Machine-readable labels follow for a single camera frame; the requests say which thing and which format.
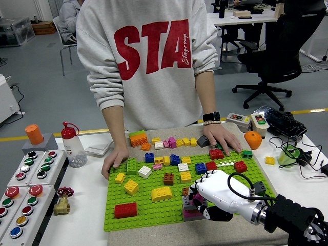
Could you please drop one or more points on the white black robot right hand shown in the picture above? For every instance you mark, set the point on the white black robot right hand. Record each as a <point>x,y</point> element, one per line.
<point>220,189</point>

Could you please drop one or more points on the person's right hand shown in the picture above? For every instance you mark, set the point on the person's right hand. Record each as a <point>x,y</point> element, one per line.
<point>115,156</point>

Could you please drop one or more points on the person's left hand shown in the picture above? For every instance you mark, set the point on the person's left hand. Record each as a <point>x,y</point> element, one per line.
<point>217,134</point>

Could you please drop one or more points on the small green brick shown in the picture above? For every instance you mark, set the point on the small green brick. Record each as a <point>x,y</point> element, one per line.
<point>219,146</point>

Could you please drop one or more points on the wide red brick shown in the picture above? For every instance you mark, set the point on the wide red brick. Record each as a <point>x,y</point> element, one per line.
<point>216,154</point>

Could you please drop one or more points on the magenta four-stud brick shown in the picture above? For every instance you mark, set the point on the magenta four-stud brick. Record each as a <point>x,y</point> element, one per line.
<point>198,198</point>

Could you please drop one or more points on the red four-stud brick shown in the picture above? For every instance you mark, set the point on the red four-stud brick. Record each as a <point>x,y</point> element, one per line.
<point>211,166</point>
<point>241,166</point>

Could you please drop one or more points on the green studded baseplate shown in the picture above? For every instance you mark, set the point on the green studded baseplate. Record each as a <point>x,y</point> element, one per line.
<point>153,212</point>

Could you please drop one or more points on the person's left forearm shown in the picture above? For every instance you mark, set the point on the person's left forearm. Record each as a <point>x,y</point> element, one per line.
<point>207,94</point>

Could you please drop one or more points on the person's right forearm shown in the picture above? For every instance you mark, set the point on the person's right forearm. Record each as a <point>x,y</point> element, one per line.
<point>115,128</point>

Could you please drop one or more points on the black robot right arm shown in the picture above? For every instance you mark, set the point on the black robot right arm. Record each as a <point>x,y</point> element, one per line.
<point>289,215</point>

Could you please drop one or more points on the green tall brick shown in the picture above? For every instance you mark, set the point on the green tall brick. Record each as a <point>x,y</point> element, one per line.
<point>132,166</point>

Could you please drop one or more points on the small yellow brick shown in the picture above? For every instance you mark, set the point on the small yellow brick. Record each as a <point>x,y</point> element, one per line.
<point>120,177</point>

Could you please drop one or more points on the large orange brick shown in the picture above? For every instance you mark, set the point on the large orange brick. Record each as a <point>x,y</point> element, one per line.
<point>138,140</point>

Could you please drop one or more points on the blue four-stud brick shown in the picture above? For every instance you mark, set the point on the blue four-stud brick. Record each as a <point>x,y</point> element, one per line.
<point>201,168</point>
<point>175,160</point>
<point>149,158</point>

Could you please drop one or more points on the lime green plate brick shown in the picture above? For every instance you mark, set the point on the lime green plate brick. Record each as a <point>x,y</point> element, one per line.
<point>137,133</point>

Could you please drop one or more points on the orange flat brick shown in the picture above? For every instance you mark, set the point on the orange flat brick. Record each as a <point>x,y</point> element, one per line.
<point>146,146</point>

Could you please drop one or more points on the white four-stud brick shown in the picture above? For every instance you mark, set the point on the white four-stud brick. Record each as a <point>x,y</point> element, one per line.
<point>183,167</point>
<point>145,172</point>

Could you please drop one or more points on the large yellow four-stud brick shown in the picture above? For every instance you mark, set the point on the large yellow four-stud brick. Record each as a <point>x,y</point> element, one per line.
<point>131,187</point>

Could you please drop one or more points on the brown four-stud brick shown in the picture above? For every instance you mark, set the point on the brown four-stud brick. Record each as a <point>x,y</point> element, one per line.
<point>168,179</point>
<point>185,191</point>

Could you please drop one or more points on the green flat brick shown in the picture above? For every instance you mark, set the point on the green flat brick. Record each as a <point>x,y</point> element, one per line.
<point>247,154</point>

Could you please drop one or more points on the grey flat base brick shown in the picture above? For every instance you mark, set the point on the grey flat base brick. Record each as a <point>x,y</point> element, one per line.
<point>189,220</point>

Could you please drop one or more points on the pink flat brick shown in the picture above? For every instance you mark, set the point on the pink flat brick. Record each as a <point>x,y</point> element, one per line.
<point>157,166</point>

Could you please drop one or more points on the yellow window brick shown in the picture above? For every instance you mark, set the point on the yellow window brick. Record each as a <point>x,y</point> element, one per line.
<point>159,160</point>

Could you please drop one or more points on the white low brick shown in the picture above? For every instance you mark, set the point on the white low brick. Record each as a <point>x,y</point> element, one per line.
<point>159,145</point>

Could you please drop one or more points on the magenta tall brick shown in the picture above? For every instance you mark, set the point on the magenta tall brick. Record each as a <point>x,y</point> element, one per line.
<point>172,142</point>

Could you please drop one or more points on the narrow yellow brick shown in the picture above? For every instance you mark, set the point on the narrow yellow brick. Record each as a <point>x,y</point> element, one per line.
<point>167,161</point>

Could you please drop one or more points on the small pink brick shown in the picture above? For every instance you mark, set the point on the small pink brick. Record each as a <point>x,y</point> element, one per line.
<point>166,143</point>

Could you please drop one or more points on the red eight-stud brick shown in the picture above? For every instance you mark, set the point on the red eight-stud brick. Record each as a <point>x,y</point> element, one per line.
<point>125,210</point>

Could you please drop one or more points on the yellow arched brick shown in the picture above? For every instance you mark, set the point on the yellow arched brick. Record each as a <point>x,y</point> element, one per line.
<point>162,194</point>

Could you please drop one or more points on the black wristwatch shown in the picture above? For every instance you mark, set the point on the black wristwatch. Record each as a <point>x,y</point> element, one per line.
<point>212,116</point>

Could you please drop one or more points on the orange fruit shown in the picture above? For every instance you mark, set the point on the orange fruit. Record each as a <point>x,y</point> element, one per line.
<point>253,140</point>

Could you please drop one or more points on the red-capped squeeze bottle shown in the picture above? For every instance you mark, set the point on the red-capped squeeze bottle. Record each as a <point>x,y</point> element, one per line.
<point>73,148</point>

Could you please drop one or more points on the grey push-button box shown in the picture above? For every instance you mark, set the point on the grey push-button box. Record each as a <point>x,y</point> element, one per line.
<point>30,169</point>
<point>55,166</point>

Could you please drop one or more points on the grey block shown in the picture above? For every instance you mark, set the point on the grey block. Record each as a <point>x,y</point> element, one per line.
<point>48,147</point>

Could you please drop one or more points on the black clear-lid case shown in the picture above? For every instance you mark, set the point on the black clear-lid case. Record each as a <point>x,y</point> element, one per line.
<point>284,123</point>

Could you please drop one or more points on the green plastic cup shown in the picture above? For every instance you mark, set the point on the green plastic cup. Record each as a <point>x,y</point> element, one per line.
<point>287,157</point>

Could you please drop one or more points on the brass valve red handwheel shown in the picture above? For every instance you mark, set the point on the brass valve red handwheel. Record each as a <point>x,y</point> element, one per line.
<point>61,206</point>

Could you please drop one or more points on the grey-brown mat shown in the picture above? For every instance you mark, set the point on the grey-brown mat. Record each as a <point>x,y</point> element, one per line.
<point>153,235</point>

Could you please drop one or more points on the orange cylinder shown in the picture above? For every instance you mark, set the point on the orange cylinder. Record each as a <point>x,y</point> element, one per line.
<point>34,134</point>

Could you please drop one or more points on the black power adapter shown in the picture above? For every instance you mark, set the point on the black power adapter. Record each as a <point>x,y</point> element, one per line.
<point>305,156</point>

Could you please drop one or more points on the grey emergency-stop button box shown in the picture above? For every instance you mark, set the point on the grey emergency-stop button box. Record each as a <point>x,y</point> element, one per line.
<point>16,198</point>
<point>38,205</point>

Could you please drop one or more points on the seated person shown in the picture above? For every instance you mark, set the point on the seated person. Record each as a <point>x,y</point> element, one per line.
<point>237,32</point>
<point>67,23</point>

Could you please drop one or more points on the black office chair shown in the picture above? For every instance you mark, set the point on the black office chair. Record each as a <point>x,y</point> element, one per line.
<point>282,51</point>

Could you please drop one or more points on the black plug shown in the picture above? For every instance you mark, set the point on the black plug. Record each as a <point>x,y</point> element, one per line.
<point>325,169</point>

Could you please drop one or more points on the white desk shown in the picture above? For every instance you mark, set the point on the white desk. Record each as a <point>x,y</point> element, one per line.
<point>243,21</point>

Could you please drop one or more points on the black phone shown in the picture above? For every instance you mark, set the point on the black phone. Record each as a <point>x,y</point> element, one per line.
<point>245,17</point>

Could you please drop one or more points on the white cabinet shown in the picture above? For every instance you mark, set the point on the white cabinet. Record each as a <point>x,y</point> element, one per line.
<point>6,100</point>

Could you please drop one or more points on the wooden box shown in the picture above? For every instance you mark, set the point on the wooden box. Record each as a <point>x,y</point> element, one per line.
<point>241,13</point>

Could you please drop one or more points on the black bottle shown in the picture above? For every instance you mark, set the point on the black bottle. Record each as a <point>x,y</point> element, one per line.
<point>222,10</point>

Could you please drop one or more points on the grey metal chair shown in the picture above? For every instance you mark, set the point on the grey metal chair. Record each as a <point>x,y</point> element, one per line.
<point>58,32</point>

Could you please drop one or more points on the wooden pallet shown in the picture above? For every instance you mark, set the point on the wooden pallet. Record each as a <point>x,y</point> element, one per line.
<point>44,28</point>

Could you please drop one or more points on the clear plastic crate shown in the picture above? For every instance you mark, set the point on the clear plastic crate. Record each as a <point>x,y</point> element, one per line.
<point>15,32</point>

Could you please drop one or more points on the white wall switch plate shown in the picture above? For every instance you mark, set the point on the white wall switch plate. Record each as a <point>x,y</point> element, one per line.
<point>98,148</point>

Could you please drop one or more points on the grey switch box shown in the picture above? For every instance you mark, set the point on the grey switch box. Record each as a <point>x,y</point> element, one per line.
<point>237,120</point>

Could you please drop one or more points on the cream switch box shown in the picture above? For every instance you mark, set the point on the cream switch box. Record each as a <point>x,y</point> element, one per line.
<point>260,128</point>

